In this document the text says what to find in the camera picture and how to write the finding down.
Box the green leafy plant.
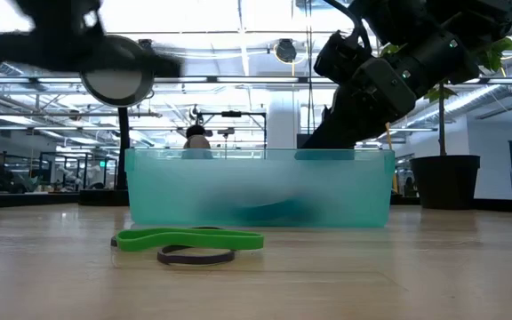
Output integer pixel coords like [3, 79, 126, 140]
[378, 17, 512, 156]

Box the bright green rubber band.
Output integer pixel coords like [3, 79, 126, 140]
[114, 227, 266, 253]

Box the black aluminium table frame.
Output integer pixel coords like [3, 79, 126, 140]
[0, 190, 512, 214]

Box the black desk lamp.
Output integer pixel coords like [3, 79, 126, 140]
[77, 35, 156, 207]

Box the teal translucent plastic bin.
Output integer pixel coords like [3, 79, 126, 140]
[124, 147, 396, 229]

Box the black background frame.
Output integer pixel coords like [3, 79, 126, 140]
[193, 109, 268, 150]

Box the black ceiling cable reel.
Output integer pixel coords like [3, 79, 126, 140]
[275, 38, 299, 64]

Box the black rubber band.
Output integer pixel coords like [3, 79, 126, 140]
[109, 226, 237, 267]

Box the black plant pot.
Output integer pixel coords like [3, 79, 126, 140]
[410, 154, 482, 211]

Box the yellow hanging cable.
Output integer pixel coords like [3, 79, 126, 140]
[383, 122, 399, 193]

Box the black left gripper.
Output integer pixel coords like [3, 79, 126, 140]
[0, 0, 182, 76]

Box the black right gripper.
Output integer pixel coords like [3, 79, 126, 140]
[302, 29, 418, 150]

